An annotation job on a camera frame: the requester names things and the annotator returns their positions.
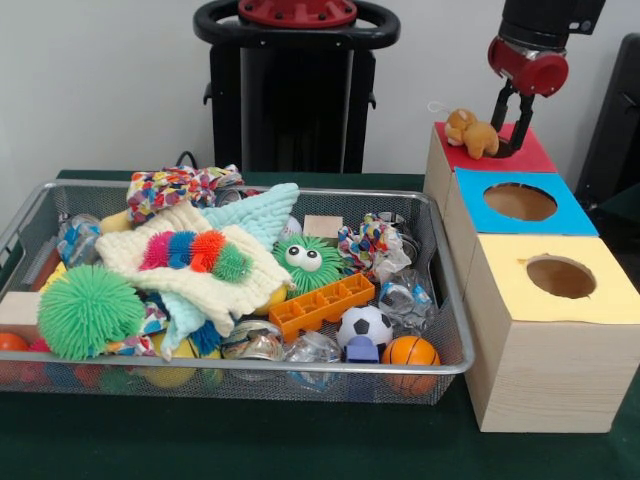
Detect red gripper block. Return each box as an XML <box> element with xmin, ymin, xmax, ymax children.
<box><xmin>488</xmin><ymin>35</ymin><xmax>570</xmax><ymax>157</ymax></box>

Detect brown plush toy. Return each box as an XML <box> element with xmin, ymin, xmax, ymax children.
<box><xmin>444</xmin><ymin>108</ymin><xmax>501</xmax><ymax>160</ymax></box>

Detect orange basketball toy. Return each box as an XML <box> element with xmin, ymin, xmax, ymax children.
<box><xmin>382</xmin><ymin>335</ymin><xmax>441</xmax><ymax>393</ymax></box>

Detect orange plastic toy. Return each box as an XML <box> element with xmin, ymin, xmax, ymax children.
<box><xmin>268</xmin><ymin>272</ymin><xmax>377</xmax><ymax>344</ymax></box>

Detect mint green waffle cloth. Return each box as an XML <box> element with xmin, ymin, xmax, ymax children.
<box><xmin>155</xmin><ymin>182</ymin><xmax>301</xmax><ymax>361</ymax></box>

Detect cream yellow cloth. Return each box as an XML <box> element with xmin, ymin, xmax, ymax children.
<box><xmin>95</xmin><ymin>203</ymin><xmax>293</xmax><ymax>337</ymax></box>

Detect clear mesh bin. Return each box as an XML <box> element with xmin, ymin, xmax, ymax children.
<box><xmin>0</xmin><ymin>180</ymin><xmax>477</xmax><ymax>403</ymax></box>

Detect wooden box with three holes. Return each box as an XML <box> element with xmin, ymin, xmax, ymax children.
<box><xmin>424</xmin><ymin>122</ymin><xmax>640</xmax><ymax>434</ymax></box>

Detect black upright panel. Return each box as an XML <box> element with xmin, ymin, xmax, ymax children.
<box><xmin>575</xmin><ymin>33</ymin><xmax>640</xmax><ymax>236</ymax></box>

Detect plain wooden block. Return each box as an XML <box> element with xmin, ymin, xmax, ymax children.
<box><xmin>0</xmin><ymin>292</ymin><xmax>46</xmax><ymax>343</ymax></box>
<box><xmin>303</xmin><ymin>214</ymin><xmax>344</xmax><ymax>241</ymax></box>

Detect small green spiky ball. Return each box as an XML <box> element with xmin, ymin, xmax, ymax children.
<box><xmin>272</xmin><ymin>234</ymin><xmax>347</xmax><ymax>299</ymax></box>

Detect black and white soccer ball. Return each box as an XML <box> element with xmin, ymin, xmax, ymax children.
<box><xmin>336</xmin><ymin>305</ymin><xmax>395</xmax><ymax>350</ymax></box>

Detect small purple plastic toy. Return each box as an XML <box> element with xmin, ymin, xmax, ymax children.
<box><xmin>346</xmin><ymin>336</ymin><xmax>382</xmax><ymax>364</ymax></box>

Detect multicolour spiky caterpillar toy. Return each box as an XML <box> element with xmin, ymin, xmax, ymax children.
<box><xmin>138</xmin><ymin>230</ymin><xmax>253</xmax><ymax>283</ymax></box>

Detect dark green table cloth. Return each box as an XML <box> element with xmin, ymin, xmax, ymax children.
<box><xmin>0</xmin><ymin>168</ymin><xmax>640</xmax><ymax>480</ymax></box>

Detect yellow ball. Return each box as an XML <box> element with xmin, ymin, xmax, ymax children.
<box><xmin>145</xmin><ymin>335</ymin><xmax>201</xmax><ymax>389</ymax></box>

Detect small orange ball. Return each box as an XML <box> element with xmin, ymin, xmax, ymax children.
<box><xmin>0</xmin><ymin>333</ymin><xmax>31</xmax><ymax>381</ymax></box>

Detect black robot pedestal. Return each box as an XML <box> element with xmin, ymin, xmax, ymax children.
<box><xmin>193</xmin><ymin>0</ymin><xmax>401</xmax><ymax>173</ymax></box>

